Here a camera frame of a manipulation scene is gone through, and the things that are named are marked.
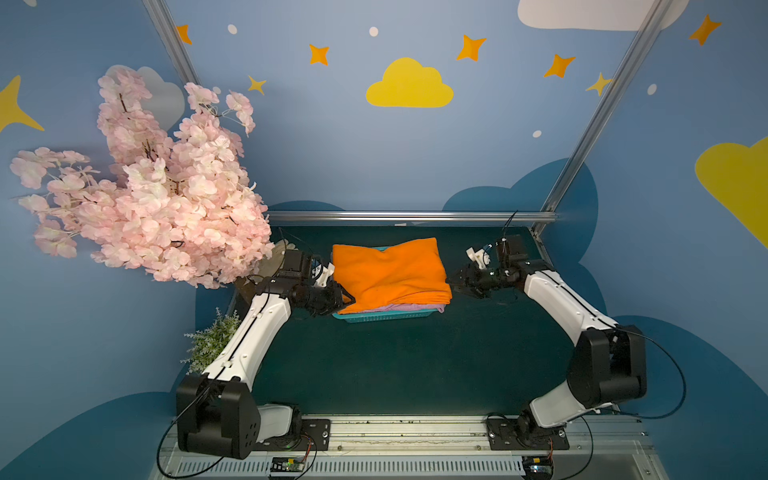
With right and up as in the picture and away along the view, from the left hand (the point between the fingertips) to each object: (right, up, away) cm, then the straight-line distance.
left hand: (350, 298), depth 80 cm
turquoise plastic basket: (+8, -7, +12) cm, 16 cm away
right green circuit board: (+48, -41, -8) cm, 63 cm away
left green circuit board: (-14, -39, -9) cm, 43 cm away
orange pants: (+18, +6, +13) cm, 23 cm away
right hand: (+30, +5, +5) cm, 31 cm away
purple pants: (+17, -3, +5) cm, 18 cm away
